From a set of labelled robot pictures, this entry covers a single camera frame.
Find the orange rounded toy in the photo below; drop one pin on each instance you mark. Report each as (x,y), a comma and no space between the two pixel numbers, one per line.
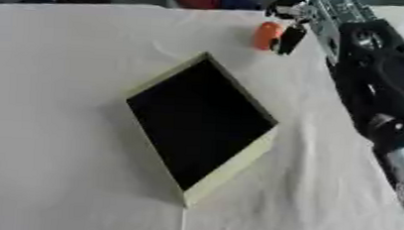
(265,36)

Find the tan cardboard box black inside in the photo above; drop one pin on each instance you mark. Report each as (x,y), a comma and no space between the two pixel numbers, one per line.
(202,120)

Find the silver and black right robot arm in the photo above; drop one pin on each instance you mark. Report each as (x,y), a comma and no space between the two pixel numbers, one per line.
(381,80)

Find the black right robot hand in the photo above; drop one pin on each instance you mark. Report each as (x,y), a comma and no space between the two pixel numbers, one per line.
(291,37)

